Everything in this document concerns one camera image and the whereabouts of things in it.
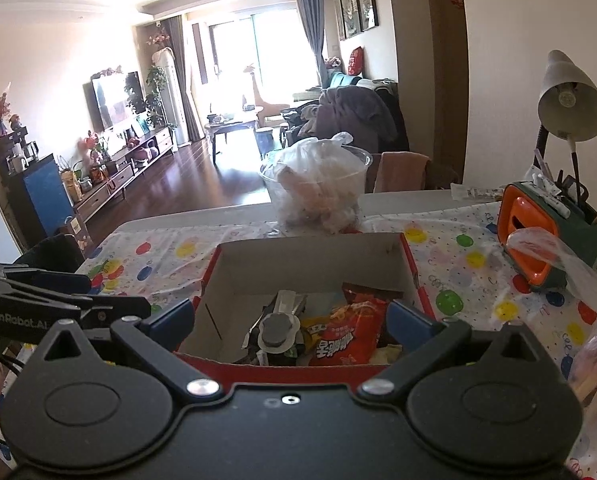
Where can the clear bag of food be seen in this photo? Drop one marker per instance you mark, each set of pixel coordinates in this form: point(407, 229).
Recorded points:
point(318, 185)

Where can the flat screen television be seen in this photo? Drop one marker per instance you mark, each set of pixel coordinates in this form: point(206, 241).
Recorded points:
point(113, 102)

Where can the grey desk lamp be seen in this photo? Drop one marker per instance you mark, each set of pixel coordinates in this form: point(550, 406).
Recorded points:
point(570, 100)

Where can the grey curtain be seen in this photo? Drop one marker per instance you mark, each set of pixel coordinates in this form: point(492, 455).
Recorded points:
point(183, 80)
point(311, 35)

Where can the yellow giraffe shaped chair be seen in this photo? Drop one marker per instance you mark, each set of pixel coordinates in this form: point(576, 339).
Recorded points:
point(266, 105)

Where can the blue front cabinet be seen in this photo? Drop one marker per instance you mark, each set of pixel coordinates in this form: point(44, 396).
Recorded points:
point(48, 200)

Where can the wooden television cabinet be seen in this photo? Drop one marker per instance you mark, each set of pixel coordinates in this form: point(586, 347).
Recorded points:
point(128, 165)

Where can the balloon print tablecloth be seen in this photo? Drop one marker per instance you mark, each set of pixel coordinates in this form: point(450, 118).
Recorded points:
point(478, 280)

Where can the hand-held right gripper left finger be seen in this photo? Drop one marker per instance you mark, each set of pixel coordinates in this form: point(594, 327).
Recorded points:
point(173, 322)

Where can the pale yellow snack packet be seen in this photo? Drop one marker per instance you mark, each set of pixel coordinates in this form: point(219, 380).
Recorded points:
point(386, 355)

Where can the red orange snack packet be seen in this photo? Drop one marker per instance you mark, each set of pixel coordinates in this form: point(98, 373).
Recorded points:
point(348, 335)

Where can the white tower air conditioner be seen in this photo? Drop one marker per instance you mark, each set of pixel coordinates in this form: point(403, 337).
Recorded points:
point(171, 95)

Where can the silver foil snack packet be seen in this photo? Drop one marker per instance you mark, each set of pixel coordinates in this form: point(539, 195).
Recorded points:
point(291, 302)

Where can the grey garment pile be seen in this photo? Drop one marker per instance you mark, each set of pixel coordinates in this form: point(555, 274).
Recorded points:
point(353, 110)

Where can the dark brown snack packet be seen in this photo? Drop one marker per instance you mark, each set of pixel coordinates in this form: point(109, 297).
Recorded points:
point(278, 332)

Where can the orange green pen holder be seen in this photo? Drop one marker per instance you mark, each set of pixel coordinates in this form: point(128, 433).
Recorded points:
point(583, 230)

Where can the red cushion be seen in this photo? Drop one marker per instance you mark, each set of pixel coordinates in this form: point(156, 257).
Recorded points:
point(356, 60)

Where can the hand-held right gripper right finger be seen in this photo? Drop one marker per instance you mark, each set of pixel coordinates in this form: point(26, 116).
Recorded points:
point(408, 320)

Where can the light blue snack packet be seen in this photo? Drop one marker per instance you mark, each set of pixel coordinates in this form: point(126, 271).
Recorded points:
point(323, 306)

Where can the coffee table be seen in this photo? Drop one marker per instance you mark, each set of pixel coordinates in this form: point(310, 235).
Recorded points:
point(231, 127)

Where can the red cardboard box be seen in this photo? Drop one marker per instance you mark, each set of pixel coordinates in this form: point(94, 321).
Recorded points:
point(303, 265)

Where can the pink towel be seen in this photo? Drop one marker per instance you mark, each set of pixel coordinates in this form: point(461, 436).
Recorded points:
point(403, 170)

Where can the green potted plant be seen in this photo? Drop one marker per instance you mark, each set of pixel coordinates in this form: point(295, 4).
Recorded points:
point(156, 95)

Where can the small round stool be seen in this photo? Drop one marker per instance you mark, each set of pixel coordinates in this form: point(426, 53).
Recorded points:
point(267, 141)

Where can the translucent plastic bag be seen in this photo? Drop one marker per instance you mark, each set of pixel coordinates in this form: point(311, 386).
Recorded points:
point(593, 360)

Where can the coffee machine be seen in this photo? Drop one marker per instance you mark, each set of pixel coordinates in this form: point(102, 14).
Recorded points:
point(23, 152)

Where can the blue cushion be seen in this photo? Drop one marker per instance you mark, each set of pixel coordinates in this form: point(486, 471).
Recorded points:
point(346, 81)

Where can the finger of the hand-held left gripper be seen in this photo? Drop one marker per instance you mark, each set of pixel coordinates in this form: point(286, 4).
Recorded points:
point(118, 306)
point(48, 282)

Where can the small yellow snack packet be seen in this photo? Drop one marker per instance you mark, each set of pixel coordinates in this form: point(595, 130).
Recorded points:
point(314, 330)

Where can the white tube packet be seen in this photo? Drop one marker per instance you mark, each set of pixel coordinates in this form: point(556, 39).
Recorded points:
point(476, 192)

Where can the red flower decoration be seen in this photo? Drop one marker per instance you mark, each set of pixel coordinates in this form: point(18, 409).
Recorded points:
point(93, 147)

